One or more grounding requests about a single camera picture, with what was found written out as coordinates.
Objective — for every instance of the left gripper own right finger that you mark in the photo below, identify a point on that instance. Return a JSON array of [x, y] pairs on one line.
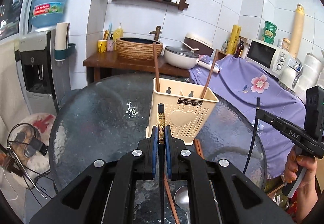
[[171, 156]]

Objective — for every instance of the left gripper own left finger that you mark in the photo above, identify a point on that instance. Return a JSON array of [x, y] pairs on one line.
[[154, 135]]

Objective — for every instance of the black chopstick gold band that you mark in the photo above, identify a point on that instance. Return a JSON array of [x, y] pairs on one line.
[[161, 150]]

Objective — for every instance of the brown wooden chopstick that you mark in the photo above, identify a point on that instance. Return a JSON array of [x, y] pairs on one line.
[[209, 76], [156, 67], [171, 201]]

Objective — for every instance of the steel spoon with wooden handle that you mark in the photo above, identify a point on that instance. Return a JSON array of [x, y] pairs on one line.
[[182, 200]]

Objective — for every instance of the cream plastic utensil holder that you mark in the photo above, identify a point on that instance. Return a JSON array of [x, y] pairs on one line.
[[185, 111]]

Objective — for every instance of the round glass table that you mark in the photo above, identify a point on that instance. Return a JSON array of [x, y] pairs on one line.
[[107, 119]]

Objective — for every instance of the white kettle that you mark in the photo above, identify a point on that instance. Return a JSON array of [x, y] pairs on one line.
[[291, 74]]

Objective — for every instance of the white microwave oven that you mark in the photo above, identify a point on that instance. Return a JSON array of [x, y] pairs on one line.
[[270, 58]]

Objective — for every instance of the white pan with lid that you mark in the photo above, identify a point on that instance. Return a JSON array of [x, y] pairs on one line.
[[185, 59]]

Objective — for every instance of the wooden side table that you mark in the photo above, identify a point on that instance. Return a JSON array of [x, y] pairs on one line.
[[103, 65]]

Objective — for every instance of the purple floral cloth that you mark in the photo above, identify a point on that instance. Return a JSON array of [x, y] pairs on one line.
[[253, 102]]

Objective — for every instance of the woven pattern basin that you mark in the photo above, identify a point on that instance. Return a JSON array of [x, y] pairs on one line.
[[137, 48]]

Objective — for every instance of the brown white rice cooker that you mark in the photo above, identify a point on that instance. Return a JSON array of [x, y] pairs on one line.
[[200, 44]]

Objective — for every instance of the tall beige rolled mat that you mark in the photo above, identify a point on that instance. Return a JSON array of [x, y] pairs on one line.
[[297, 30]]

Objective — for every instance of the yellow mug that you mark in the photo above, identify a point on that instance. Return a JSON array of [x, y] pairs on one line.
[[102, 46]]

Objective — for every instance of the brass faucet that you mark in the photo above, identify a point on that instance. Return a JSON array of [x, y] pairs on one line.
[[156, 33]]

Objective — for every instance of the dark brown glass bottle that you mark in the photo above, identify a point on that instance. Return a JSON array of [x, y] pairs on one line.
[[239, 49]]

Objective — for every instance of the yellow soap bottle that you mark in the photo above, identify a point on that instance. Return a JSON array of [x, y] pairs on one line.
[[118, 33]]

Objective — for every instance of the yellow roll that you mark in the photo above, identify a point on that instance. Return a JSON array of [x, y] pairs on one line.
[[233, 40]]

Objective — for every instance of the stacked green tubs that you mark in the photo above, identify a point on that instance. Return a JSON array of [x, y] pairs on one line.
[[269, 32]]

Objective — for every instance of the water dispenser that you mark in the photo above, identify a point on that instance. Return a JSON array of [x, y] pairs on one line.
[[45, 70]]

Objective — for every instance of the paper cup stack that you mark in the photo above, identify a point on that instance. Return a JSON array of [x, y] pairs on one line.
[[61, 36]]

